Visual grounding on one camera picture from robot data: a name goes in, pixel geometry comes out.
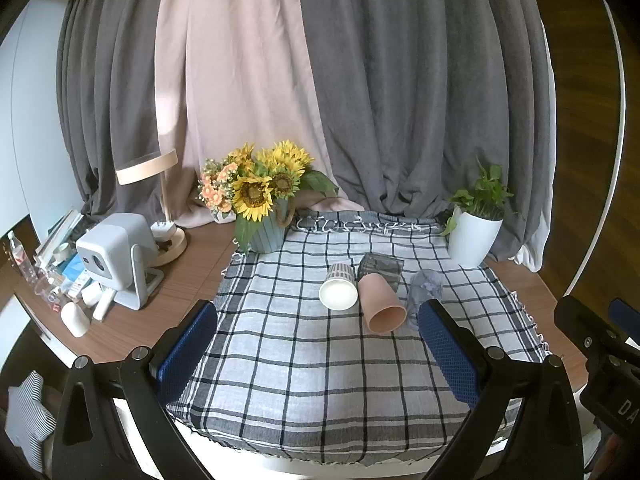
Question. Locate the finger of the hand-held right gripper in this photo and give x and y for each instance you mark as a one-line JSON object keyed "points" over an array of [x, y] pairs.
{"points": [[575, 317], [625, 312]]}

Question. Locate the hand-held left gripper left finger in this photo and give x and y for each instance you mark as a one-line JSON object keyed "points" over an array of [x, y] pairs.
{"points": [[186, 352]]}

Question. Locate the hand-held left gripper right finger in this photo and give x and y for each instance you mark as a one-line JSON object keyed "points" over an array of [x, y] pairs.
{"points": [[450, 355]]}

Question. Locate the clear plastic cup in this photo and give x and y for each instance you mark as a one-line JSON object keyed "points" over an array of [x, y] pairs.
{"points": [[424, 287]]}

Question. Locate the pink cup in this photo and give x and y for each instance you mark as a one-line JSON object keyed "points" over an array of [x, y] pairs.
{"points": [[381, 305]]}

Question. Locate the dark glass cup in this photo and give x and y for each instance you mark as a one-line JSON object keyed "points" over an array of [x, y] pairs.
{"points": [[382, 264]]}

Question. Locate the striped white paper cup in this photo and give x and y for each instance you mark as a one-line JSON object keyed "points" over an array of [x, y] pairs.
{"points": [[338, 292]]}

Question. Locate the clear measuring cup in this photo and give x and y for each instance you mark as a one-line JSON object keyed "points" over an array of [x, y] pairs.
{"points": [[47, 292]]}

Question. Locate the white remote control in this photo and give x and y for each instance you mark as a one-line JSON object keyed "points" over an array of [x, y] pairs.
{"points": [[102, 305]]}

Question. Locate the black white checked cloth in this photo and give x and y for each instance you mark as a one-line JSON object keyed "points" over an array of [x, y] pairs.
{"points": [[300, 360]]}

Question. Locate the small white case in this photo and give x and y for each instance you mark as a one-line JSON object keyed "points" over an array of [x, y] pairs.
{"points": [[75, 319]]}

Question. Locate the white plant pot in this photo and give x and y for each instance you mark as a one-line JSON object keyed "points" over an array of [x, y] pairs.
{"points": [[472, 240]]}

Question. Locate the white plug adapter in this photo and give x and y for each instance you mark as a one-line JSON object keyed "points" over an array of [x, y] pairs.
{"points": [[162, 230]]}

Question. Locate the white grey projector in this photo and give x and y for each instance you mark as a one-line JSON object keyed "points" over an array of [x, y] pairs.
{"points": [[112, 250]]}

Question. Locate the blue box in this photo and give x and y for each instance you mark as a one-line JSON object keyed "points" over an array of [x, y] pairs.
{"points": [[75, 269]]}

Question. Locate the blue-grey ribbed vase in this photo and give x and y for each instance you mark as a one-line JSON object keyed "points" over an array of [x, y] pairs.
{"points": [[267, 237]]}

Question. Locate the green leafy plant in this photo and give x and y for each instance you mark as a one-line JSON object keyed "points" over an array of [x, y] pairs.
{"points": [[482, 195]]}

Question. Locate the tape roll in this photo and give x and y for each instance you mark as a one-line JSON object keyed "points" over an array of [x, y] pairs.
{"points": [[62, 252]]}

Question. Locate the striped star pillow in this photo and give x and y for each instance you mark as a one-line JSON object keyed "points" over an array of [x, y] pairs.
{"points": [[30, 420]]}

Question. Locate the stack of books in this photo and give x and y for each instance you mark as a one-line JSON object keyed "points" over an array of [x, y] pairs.
{"points": [[60, 232]]}

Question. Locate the sunflower bouquet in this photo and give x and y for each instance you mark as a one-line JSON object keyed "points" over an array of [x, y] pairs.
{"points": [[255, 190]]}

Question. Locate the wooden white desk lamp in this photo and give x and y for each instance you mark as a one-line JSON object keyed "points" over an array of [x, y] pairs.
{"points": [[147, 165]]}

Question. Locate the clear water bottle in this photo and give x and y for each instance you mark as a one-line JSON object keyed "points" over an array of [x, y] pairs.
{"points": [[19, 257]]}

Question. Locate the grey curtain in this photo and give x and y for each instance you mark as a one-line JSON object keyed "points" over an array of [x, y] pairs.
{"points": [[110, 85], [425, 85]]}

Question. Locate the pink curtain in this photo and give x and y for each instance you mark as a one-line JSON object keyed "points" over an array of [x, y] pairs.
{"points": [[240, 70]]}

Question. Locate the white curved rail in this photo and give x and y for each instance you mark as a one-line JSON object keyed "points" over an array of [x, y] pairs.
{"points": [[621, 110]]}

